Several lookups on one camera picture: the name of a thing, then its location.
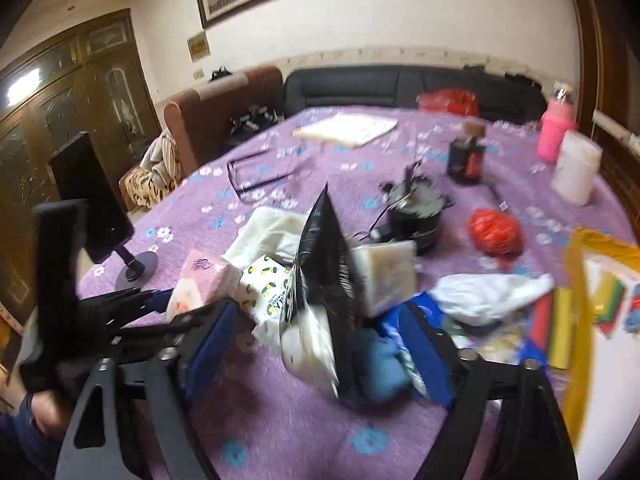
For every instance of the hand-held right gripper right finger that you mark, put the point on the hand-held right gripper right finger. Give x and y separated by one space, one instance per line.
425 345

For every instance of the white jar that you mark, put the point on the white jar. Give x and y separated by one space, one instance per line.
575 170

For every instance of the person's left forearm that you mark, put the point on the person's left forearm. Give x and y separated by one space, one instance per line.
20 450

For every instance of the small yellow wall plaque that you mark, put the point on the small yellow wall plaque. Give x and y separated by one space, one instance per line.
198 47

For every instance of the dark wooden cabinet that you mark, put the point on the dark wooden cabinet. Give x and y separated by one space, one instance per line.
60 95

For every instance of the large red plastic bag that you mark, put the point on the large red plastic bag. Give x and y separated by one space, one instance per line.
450 102

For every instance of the clear plastic wrap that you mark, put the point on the clear plastic wrap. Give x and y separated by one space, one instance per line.
517 126

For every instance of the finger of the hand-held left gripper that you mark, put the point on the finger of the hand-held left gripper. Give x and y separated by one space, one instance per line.
150 301
170 332

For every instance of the black pen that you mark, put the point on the black pen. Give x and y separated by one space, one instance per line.
497 197

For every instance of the blue towel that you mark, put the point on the blue towel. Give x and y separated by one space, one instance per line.
380 365

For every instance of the purple floral tablecloth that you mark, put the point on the purple floral tablecloth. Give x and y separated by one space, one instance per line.
280 435

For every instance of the grey phone stand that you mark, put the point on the grey phone stand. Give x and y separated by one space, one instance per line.
137 265

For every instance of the yellow green sponge pack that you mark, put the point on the yellow green sponge pack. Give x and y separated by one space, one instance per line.
610 300

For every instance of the white tissue pack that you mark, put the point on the white tissue pack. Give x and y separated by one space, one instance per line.
385 275

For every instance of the person's left hand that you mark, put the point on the person's left hand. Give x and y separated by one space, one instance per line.
50 412

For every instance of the black eyeglasses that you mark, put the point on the black eyeglasses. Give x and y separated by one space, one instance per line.
265 182

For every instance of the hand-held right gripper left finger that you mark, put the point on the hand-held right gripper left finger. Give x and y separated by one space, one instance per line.
212 350

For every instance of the red sponge pack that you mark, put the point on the red sponge pack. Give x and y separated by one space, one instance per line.
560 330

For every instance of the pink bottle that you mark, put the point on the pink bottle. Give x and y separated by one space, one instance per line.
552 135

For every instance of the blue tissue roll packet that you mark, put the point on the blue tissue roll packet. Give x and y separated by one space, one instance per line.
390 322

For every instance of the dark sofa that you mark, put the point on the dark sofa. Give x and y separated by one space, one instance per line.
350 85

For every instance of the white flat pad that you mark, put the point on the white flat pad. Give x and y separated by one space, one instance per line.
345 130

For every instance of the striped blanket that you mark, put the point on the striped blanket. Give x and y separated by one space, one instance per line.
150 180

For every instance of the dark bottle red label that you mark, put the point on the dark bottle red label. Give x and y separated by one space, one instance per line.
465 160

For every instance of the white box yellow rim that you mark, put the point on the white box yellow rim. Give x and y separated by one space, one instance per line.
572 285

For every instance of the long white box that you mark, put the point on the long white box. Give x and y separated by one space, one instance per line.
615 125

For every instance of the small red plastic bag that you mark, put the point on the small red plastic bag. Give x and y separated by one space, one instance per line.
495 232

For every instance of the pink tissue packet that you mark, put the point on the pink tissue packet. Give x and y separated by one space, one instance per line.
205 280

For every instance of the lemon print tissue packet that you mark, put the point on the lemon print tissue packet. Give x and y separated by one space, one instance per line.
265 285

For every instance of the wooden partition cabinet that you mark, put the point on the wooden partition cabinet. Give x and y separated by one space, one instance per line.
590 35

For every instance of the brown armchair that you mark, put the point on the brown armchair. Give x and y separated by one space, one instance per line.
210 120

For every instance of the black smartphone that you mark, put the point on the black smartphone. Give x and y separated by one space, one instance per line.
90 185

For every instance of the black packet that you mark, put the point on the black packet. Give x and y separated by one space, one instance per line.
320 260

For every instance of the black bag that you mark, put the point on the black bag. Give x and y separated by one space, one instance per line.
220 74

